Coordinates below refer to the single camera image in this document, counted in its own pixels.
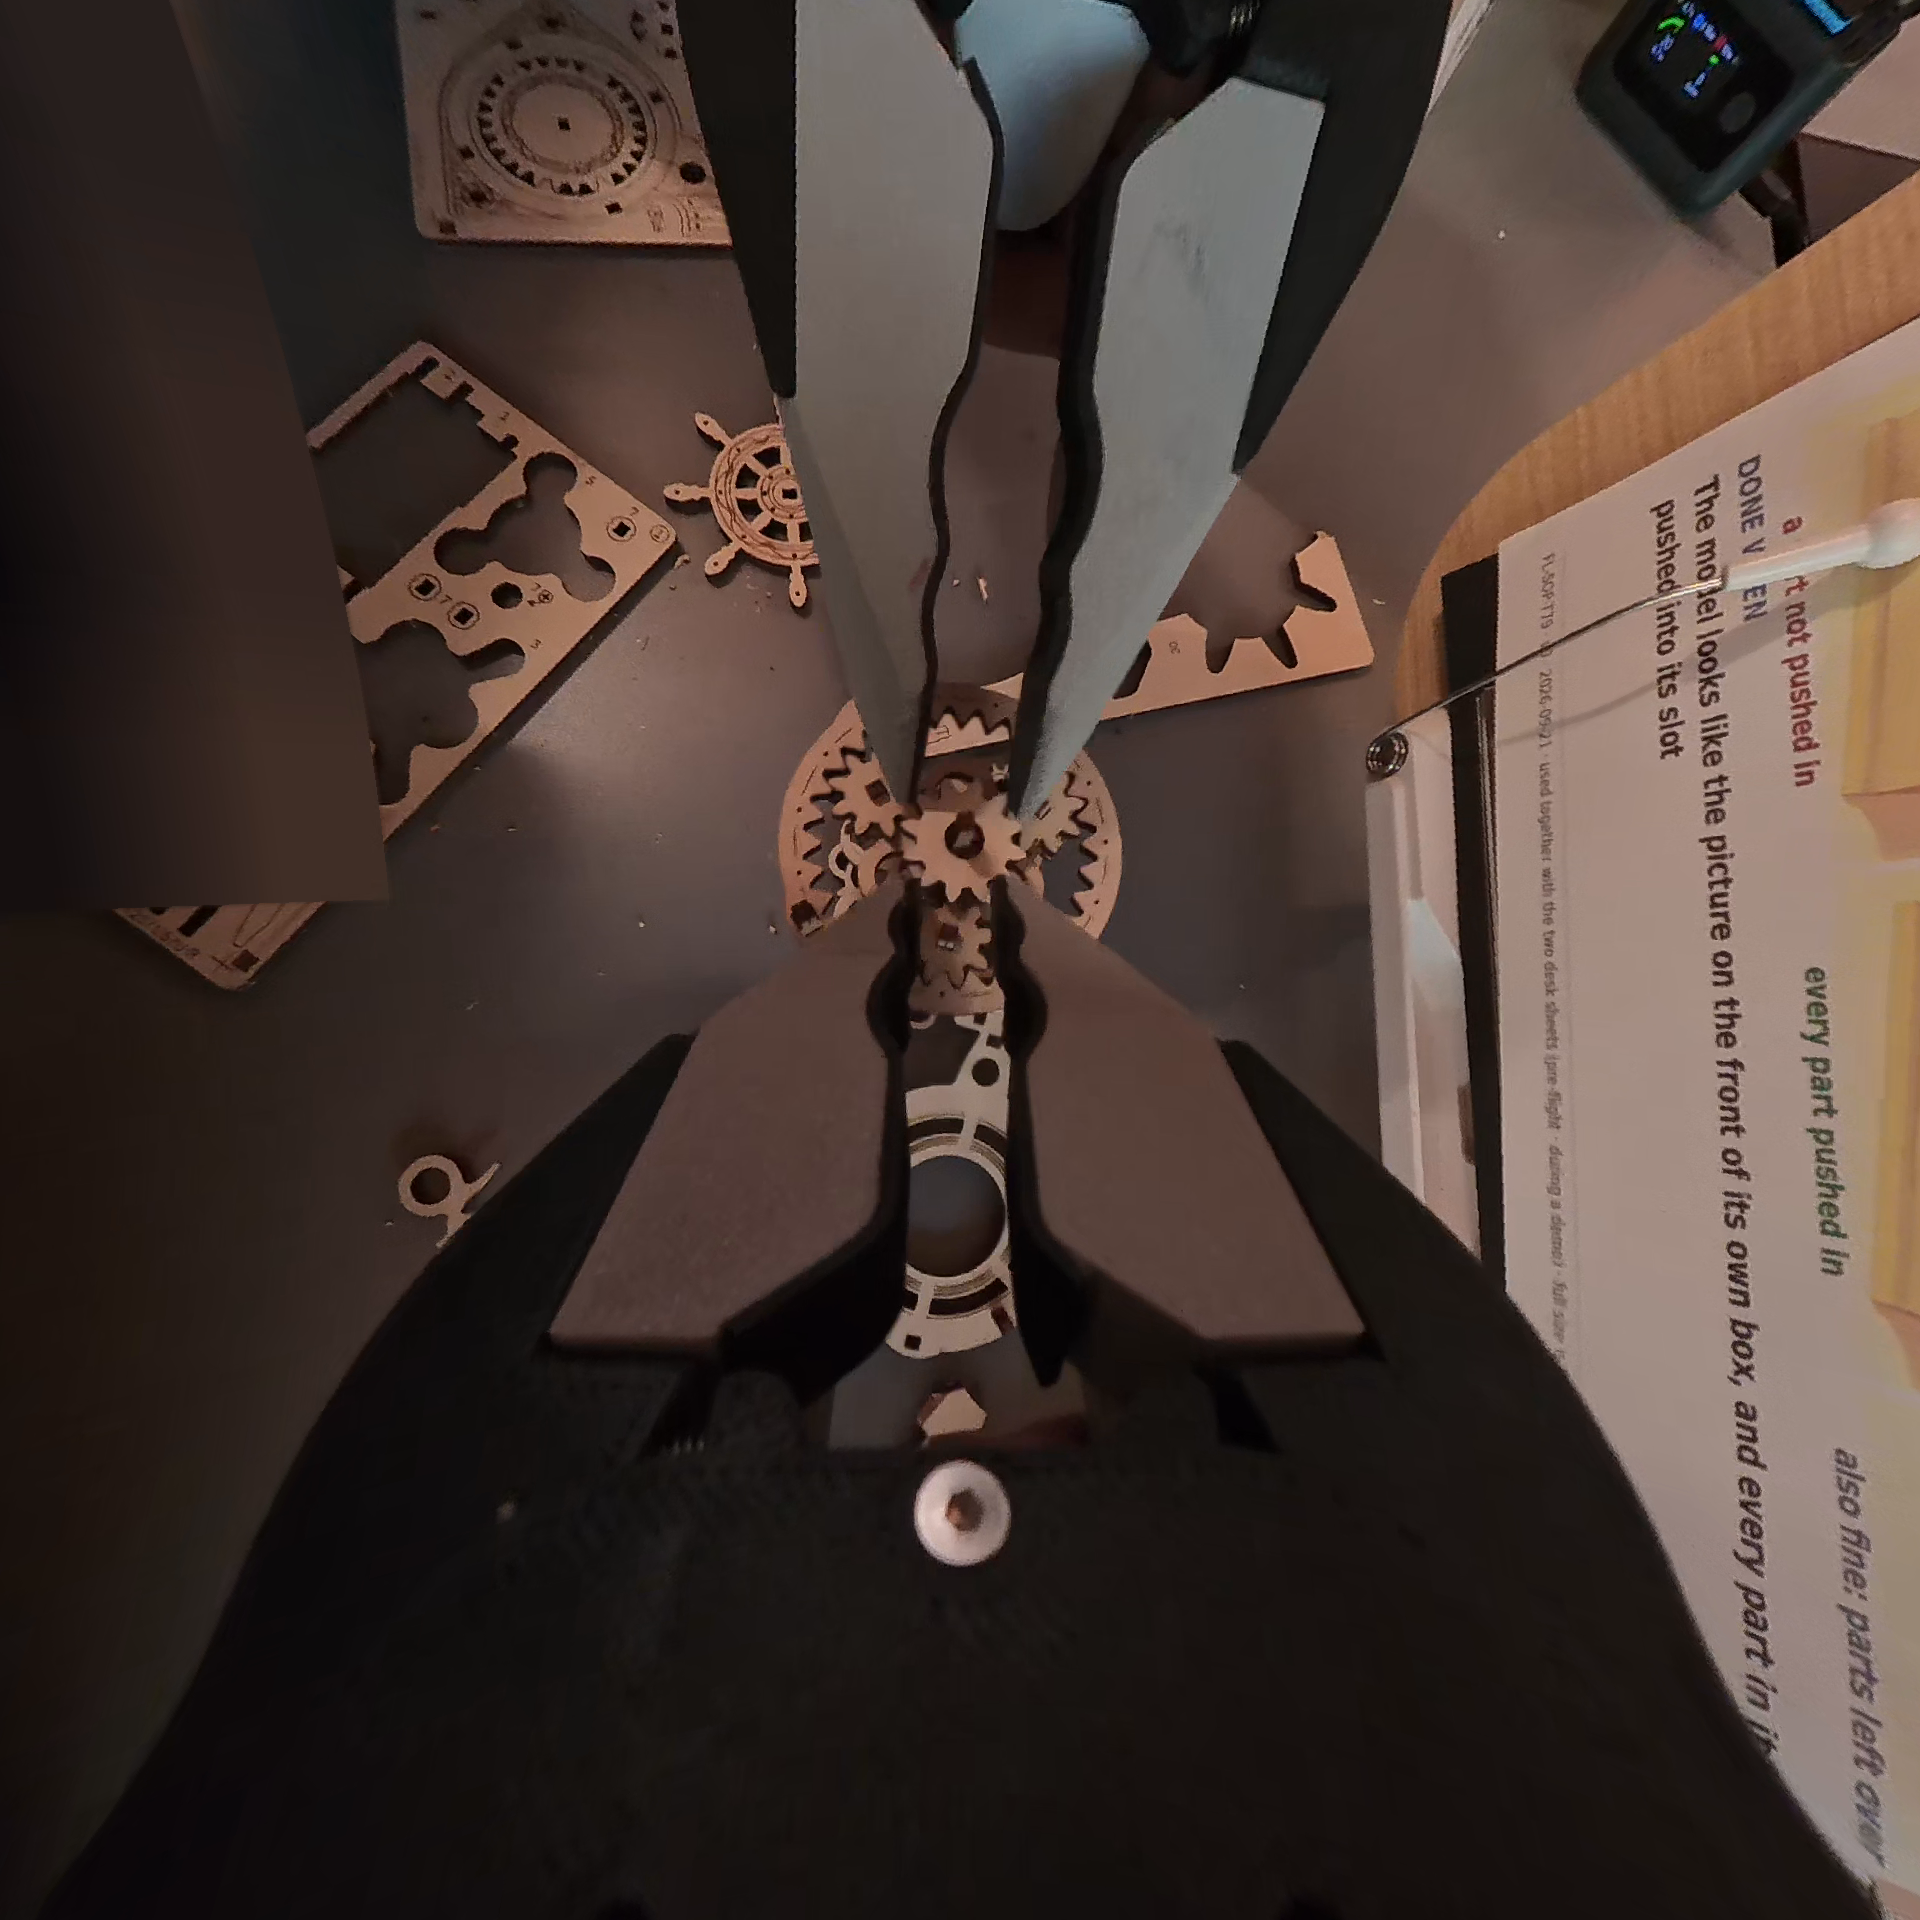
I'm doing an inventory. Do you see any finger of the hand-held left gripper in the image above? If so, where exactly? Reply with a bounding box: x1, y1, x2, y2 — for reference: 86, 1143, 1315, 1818
778, 0, 1003, 812
1007, 71, 1333, 824

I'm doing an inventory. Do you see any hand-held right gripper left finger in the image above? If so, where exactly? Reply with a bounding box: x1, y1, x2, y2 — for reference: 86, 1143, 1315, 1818
543, 893, 920, 1390

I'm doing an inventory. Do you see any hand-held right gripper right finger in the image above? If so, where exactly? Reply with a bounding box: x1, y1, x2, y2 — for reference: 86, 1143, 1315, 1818
994, 893, 1368, 1384

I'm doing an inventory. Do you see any round wooden frame part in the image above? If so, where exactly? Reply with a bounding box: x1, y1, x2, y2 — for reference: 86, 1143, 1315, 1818
885, 1007, 1055, 1368

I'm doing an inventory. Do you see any wooden gear model assembly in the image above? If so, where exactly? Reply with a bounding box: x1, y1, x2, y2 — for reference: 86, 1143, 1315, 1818
778, 682, 1127, 1051

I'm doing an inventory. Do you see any small wooden gear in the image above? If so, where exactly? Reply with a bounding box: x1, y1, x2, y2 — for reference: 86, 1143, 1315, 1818
895, 802, 1034, 909

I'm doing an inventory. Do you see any wooden ship wheel part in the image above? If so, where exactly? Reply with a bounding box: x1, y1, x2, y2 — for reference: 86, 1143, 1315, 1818
663, 412, 826, 608

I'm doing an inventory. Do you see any small wooden loop part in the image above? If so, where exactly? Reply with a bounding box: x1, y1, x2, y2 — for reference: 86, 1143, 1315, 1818
398, 1151, 501, 1248

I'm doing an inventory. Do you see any jagged wooden sheet strip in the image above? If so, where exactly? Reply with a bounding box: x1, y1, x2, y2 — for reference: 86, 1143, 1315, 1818
915, 527, 1376, 751

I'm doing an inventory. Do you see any punched-out wooden part sheet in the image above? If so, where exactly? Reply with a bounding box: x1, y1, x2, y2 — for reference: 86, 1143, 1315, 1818
112, 342, 682, 992

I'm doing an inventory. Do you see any wooden document stand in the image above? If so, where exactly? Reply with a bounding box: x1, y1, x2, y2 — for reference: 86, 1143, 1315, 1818
1366, 224, 1920, 1920

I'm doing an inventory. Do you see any black device with display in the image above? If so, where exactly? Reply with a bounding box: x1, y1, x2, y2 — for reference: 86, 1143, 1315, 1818
1574, 0, 1900, 224

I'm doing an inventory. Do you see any engraved uncut wooden sheet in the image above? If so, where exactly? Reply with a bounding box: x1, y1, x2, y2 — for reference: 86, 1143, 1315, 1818
403, 0, 741, 250

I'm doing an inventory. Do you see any printed task sheet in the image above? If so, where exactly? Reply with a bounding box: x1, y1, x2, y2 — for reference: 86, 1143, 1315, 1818
1492, 306, 1920, 1899

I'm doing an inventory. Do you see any metal wire page holder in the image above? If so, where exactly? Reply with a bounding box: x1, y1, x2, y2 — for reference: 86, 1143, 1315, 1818
1365, 495, 1920, 782

